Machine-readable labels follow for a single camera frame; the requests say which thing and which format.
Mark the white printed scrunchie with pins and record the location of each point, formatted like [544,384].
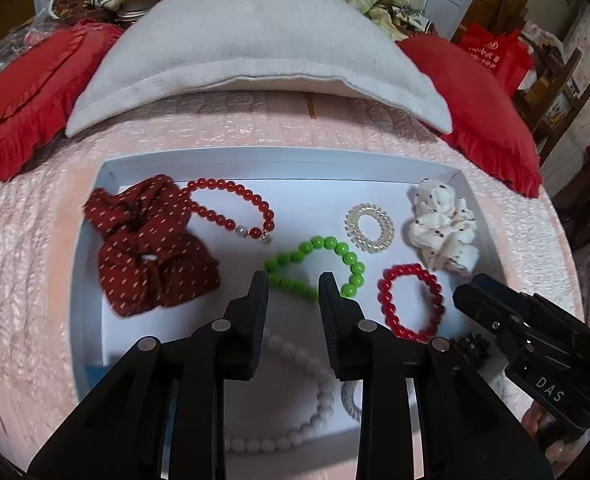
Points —
[440,230]

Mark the wooden chair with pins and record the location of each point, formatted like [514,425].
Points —
[570,85]

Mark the pink fringed bedspread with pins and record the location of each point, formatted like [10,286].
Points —
[25,260]

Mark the red frilled pillow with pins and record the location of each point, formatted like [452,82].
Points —
[25,100]

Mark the white pillow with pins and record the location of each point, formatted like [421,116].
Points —
[255,45]

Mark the clear plastic bags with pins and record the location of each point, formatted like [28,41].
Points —
[30,35]

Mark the person's right hand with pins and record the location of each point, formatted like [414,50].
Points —
[547,435]

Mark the dark red dotted scrunchie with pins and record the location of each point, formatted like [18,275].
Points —
[140,240]

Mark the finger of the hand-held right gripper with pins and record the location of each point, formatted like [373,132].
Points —
[490,300]
[550,390]

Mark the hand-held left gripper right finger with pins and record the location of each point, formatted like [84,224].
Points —
[337,330]

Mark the plain red pillow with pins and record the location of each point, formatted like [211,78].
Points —
[475,100]

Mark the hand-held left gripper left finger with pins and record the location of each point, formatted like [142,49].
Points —
[250,330]

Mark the blue hair clip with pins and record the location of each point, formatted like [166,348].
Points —
[94,376]

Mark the white shallow box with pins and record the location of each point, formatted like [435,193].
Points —
[295,185]

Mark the red shopping bag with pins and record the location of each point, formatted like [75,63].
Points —
[490,50]

